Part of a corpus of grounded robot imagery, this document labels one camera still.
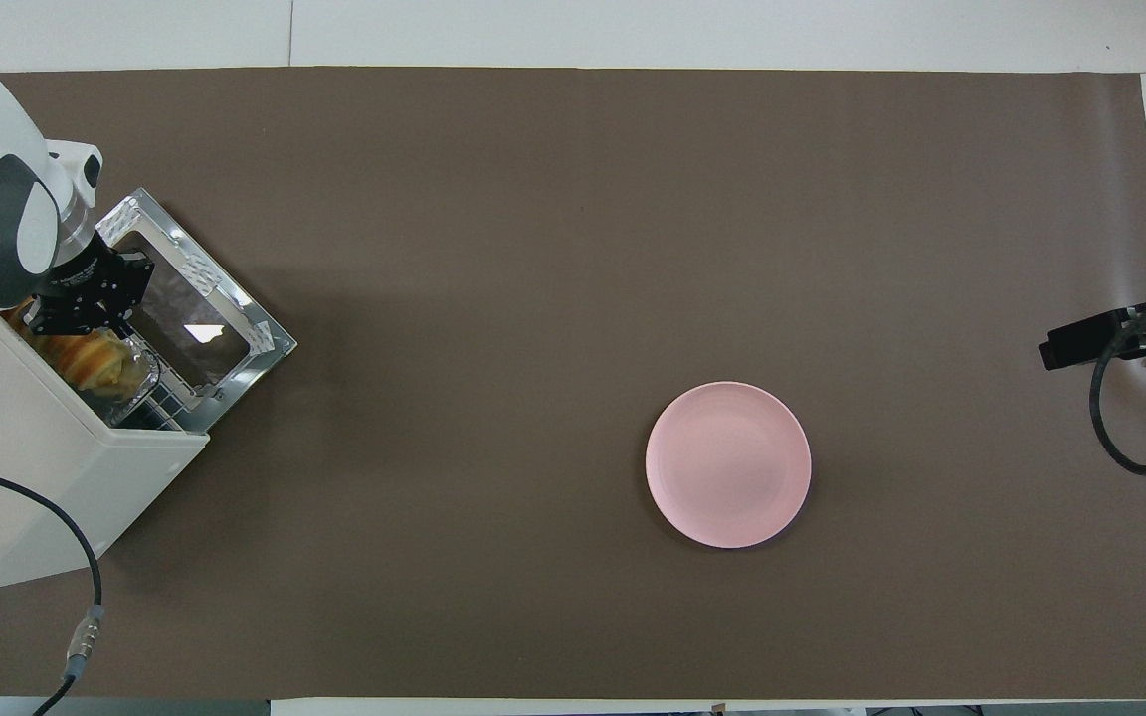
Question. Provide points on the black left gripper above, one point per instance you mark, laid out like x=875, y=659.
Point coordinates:
x=95, y=283

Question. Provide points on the aluminium foil tray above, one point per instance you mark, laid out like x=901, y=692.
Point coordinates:
x=140, y=383

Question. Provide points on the pink round plate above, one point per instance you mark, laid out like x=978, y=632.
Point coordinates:
x=727, y=465

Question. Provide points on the metal oven rack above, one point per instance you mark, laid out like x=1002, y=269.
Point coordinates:
x=160, y=408

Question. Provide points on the glass oven door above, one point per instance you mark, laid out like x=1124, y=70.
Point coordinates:
x=255, y=333

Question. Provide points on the brown table mat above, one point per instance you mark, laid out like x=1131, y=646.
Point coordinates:
x=533, y=249

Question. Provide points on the cream toaster oven body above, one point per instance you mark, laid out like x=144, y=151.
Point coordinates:
x=26, y=477

